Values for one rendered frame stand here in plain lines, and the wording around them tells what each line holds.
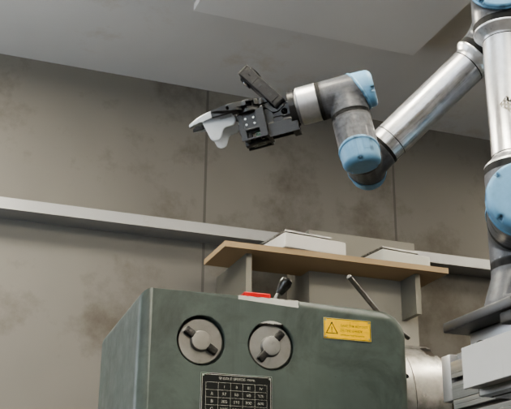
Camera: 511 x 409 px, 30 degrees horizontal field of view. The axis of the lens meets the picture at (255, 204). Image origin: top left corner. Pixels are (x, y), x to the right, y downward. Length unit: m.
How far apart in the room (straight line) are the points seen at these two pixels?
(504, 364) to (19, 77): 4.22
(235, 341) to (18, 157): 3.40
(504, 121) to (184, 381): 0.79
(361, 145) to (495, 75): 0.28
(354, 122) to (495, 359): 0.52
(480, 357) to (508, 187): 0.30
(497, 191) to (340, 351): 0.56
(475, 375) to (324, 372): 0.50
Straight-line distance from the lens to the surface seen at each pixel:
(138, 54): 5.37
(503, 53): 1.85
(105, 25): 5.13
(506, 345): 1.57
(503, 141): 1.77
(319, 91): 1.86
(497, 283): 1.82
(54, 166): 5.28
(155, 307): 1.97
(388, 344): 2.12
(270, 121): 1.88
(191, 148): 5.51
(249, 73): 1.91
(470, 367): 1.65
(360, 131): 1.81
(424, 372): 2.29
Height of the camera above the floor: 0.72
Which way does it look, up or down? 21 degrees up
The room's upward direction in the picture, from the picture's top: straight up
